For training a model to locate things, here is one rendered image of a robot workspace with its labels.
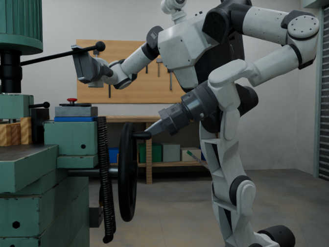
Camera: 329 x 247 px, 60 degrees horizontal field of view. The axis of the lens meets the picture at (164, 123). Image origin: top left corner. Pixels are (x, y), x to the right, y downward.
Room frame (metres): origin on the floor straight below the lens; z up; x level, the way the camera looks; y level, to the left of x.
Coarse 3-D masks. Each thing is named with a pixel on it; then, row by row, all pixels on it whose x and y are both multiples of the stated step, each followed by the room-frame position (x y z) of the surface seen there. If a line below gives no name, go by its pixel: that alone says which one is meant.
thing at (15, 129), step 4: (20, 124) 0.77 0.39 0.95; (12, 128) 0.73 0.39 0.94; (16, 128) 0.73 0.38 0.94; (20, 128) 0.75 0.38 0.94; (12, 132) 0.73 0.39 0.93; (16, 132) 0.73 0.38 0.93; (20, 132) 0.75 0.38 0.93; (12, 136) 0.73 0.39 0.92; (16, 136) 0.73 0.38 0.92; (20, 136) 0.75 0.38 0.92; (12, 140) 0.73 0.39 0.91; (16, 140) 0.73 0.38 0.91; (20, 140) 0.75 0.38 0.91; (12, 144) 0.73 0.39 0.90; (16, 144) 0.73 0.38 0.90; (20, 144) 0.75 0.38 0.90
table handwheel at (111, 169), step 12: (132, 132) 0.89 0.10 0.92; (120, 144) 0.73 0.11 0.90; (132, 144) 0.89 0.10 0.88; (120, 156) 0.71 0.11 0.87; (132, 156) 0.87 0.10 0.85; (84, 168) 0.82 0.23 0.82; (96, 168) 0.82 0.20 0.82; (108, 168) 0.82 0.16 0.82; (120, 168) 0.70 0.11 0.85; (132, 168) 0.81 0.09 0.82; (120, 180) 0.70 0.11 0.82; (132, 180) 0.83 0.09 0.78; (120, 192) 0.70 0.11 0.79; (132, 192) 0.86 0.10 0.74; (120, 204) 0.71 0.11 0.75; (132, 204) 0.87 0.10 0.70; (132, 216) 0.79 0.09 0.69
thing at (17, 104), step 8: (0, 96) 0.80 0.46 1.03; (8, 96) 0.80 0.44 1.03; (16, 96) 0.80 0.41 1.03; (24, 96) 0.81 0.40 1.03; (32, 96) 0.86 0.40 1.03; (0, 104) 0.80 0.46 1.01; (8, 104) 0.80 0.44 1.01; (16, 104) 0.80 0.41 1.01; (24, 104) 0.81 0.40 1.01; (0, 112) 0.80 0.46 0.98; (8, 112) 0.80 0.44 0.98; (16, 112) 0.80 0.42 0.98; (24, 112) 0.81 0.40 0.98
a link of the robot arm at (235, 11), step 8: (232, 0) 0.97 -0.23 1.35; (240, 0) 0.98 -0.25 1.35; (224, 8) 0.94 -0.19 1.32; (232, 8) 0.94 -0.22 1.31; (240, 8) 0.92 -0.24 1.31; (248, 8) 0.91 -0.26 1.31; (232, 16) 0.93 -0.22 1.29; (240, 16) 0.91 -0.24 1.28; (232, 24) 0.96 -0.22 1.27; (240, 24) 0.92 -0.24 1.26; (240, 32) 0.94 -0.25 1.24
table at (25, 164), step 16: (32, 144) 0.75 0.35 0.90; (0, 160) 0.52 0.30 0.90; (16, 160) 0.53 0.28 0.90; (32, 160) 0.59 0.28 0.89; (48, 160) 0.68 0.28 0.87; (64, 160) 0.73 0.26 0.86; (80, 160) 0.73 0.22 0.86; (96, 160) 0.77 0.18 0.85; (0, 176) 0.52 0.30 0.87; (16, 176) 0.52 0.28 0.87; (32, 176) 0.59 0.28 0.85; (0, 192) 0.52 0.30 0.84
